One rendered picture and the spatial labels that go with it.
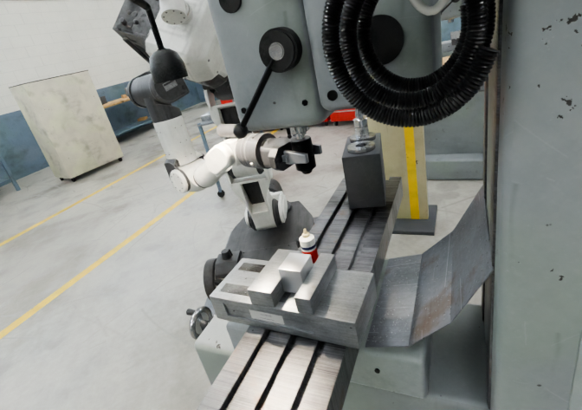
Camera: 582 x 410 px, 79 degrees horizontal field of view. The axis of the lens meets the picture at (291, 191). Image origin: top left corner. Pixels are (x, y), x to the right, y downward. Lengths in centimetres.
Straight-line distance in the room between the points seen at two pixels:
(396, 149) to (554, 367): 205
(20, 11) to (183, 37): 841
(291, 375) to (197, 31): 92
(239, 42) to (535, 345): 69
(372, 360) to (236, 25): 73
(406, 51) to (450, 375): 72
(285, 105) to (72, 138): 624
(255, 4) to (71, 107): 627
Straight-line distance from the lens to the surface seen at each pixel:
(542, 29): 48
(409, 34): 58
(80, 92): 694
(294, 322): 78
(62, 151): 675
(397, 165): 265
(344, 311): 73
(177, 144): 114
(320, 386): 72
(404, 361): 85
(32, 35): 945
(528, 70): 48
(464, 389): 97
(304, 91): 66
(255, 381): 76
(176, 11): 108
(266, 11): 67
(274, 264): 83
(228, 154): 91
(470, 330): 108
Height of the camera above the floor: 148
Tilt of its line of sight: 24 degrees down
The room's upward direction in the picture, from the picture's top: 13 degrees counter-clockwise
